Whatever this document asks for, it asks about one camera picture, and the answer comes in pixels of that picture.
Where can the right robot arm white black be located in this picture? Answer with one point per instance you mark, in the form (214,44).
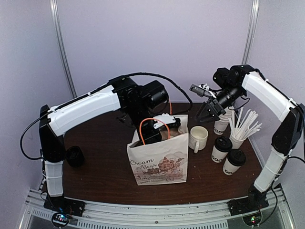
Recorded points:
(238,81)

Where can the white paper takeout bag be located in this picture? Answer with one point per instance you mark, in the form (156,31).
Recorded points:
(160,163)

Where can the paper cup holding straws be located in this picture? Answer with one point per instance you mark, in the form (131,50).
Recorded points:
(236,143)

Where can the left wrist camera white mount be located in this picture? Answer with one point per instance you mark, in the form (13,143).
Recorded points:
(171,121)

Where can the bundle of white straws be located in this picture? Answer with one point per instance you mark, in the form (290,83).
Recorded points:
(244,126)

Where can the stack of white paper cups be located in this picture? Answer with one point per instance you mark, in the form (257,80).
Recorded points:
(221,125)

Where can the stack of black cup lids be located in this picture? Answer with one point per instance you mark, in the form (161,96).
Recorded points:
(74,156)

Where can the cardboard two-cup carrier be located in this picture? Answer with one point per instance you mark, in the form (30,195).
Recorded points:
(175,131)

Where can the white paper cup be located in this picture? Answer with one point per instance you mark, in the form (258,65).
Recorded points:
(219,152)
(228,168)

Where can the left aluminium wall post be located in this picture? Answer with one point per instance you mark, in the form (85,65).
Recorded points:
(63,55)

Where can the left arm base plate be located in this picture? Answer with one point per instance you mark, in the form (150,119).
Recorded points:
(65,205)

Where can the cream ribbed ceramic mug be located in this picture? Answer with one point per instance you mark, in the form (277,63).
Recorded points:
(198,136)

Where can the right aluminium wall post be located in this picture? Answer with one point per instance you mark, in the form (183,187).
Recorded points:
(253,19)

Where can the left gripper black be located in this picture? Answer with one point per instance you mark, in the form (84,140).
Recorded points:
(153,138)

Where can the aluminium front rail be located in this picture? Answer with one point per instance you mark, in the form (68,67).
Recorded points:
(99,215)

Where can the aluminium wall post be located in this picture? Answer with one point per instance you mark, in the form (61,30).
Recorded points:
(253,19)
(63,55)

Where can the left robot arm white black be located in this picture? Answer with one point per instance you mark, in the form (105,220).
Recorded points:
(120,93)

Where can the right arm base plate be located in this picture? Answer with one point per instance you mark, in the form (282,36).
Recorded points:
(242,206)

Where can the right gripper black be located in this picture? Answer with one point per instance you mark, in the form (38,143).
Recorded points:
(214,107)

